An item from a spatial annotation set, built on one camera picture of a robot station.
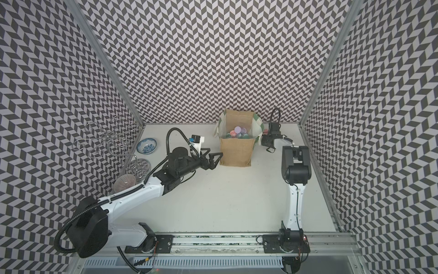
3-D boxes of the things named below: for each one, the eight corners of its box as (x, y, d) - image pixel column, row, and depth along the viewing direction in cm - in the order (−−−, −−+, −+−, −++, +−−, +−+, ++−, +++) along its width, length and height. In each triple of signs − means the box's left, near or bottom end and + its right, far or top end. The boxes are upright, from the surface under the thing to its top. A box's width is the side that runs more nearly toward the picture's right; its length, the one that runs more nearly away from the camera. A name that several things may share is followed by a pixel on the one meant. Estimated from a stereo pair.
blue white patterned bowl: (139, 155, 105) (135, 149, 101) (144, 143, 111) (140, 137, 106) (155, 155, 105) (152, 149, 101) (159, 143, 111) (156, 137, 106)
